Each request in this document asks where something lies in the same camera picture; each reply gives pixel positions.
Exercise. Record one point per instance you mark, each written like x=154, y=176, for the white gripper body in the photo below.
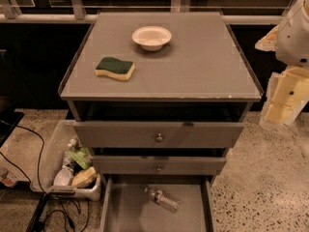
x=294, y=43

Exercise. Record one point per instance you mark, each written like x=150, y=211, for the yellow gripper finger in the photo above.
x=285, y=99
x=268, y=41

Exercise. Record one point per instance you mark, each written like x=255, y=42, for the clear plastic water bottle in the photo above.
x=163, y=199

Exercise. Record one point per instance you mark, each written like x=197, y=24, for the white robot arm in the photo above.
x=292, y=42

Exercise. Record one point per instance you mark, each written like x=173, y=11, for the grey drawer cabinet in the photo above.
x=199, y=76

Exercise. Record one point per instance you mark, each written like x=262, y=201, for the grey middle drawer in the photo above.
x=158, y=165

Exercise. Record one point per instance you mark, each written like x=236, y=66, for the grey drawer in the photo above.
x=158, y=165
x=158, y=134
x=127, y=207

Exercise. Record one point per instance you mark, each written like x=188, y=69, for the grey bottom drawer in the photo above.
x=127, y=207

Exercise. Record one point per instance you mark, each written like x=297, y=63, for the grey top drawer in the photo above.
x=158, y=134

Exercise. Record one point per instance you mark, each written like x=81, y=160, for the green yellow sponge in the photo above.
x=115, y=68

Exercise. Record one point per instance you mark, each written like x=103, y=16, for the green packet in bin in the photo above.
x=82, y=157

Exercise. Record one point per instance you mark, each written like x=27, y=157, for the yellow sponge in bin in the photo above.
x=84, y=178

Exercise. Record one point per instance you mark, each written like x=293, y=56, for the clear plastic storage bin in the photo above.
x=51, y=164

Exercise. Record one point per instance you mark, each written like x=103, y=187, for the white bowl in bin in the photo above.
x=63, y=178

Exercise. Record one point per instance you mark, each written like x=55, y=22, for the metal window railing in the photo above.
x=239, y=12

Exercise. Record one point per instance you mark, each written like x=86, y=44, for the small cup on floor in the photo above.
x=7, y=178

